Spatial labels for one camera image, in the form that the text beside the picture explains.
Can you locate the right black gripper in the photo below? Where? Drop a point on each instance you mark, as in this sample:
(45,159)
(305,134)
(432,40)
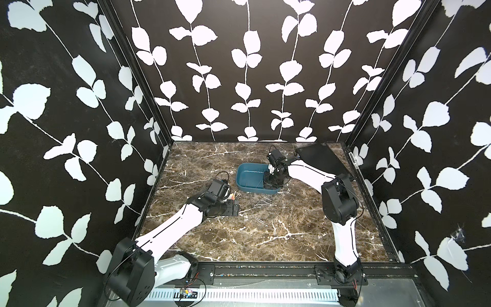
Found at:
(266,183)

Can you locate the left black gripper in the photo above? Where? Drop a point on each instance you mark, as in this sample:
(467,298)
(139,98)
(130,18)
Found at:
(231,209)

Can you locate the teal plastic storage box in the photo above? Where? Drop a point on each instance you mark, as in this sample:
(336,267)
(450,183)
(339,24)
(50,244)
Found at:
(250,178)

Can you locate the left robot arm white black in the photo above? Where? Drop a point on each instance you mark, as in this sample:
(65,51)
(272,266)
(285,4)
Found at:
(136,267)

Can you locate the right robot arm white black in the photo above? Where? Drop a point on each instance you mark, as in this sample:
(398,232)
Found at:
(339,202)

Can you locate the steel nail pile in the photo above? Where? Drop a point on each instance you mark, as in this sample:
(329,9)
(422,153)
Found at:
(268,213)

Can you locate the black carrying case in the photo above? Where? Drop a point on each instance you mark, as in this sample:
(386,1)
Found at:
(322,158)

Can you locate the white perforated strip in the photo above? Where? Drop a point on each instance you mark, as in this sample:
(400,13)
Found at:
(302,296)

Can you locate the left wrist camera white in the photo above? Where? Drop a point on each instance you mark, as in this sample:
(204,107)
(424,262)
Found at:
(218,190)

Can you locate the black front rail base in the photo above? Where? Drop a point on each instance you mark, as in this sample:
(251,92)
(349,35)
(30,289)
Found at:
(321,272)

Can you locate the small circuit board with wires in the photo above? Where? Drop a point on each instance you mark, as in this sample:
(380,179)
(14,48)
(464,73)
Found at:
(188,297)

